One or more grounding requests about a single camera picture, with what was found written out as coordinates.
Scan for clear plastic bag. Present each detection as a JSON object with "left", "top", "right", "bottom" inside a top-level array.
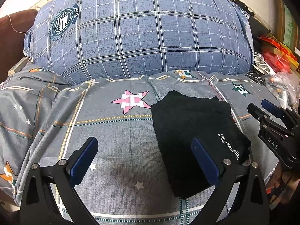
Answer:
[{"left": 253, "top": 52, "right": 300, "bottom": 107}]

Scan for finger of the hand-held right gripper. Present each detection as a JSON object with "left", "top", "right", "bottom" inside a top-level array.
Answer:
[
  {"left": 261, "top": 99, "right": 298, "bottom": 125},
  {"left": 247, "top": 103, "right": 270, "bottom": 125}
]

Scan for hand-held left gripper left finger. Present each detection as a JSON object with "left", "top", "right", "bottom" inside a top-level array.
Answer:
[{"left": 20, "top": 136, "right": 99, "bottom": 225}]

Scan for wooden bed frame slat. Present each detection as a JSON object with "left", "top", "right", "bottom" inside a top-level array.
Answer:
[{"left": 9, "top": 57, "right": 31, "bottom": 75}]

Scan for wooden framed green board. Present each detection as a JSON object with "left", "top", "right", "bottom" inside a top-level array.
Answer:
[{"left": 279, "top": 0, "right": 300, "bottom": 50}]

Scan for thin beige cord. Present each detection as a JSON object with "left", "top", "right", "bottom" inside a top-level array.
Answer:
[{"left": 7, "top": 15, "right": 30, "bottom": 34}]

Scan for blue plaid pillow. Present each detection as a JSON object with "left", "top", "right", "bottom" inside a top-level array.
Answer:
[{"left": 23, "top": 0, "right": 255, "bottom": 85}]

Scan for grey printed bed sheet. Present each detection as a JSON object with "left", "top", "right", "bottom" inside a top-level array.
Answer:
[{"left": 0, "top": 68, "right": 300, "bottom": 225}]

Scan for person's right hand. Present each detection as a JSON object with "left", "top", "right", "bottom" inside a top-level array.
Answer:
[{"left": 274, "top": 162, "right": 300, "bottom": 204}]

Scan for red packets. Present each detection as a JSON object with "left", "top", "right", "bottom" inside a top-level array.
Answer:
[{"left": 258, "top": 35, "right": 300, "bottom": 73}]

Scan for brown headboard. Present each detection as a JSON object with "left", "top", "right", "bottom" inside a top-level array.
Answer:
[{"left": 0, "top": 9, "right": 39, "bottom": 82}]

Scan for black pants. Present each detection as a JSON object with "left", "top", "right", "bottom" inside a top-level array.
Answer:
[{"left": 151, "top": 90, "right": 252, "bottom": 200}]

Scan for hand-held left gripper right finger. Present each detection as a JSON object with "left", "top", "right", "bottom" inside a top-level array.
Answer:
[{"left": 187, "top": 138, "right": 270, "bottom": 225}]

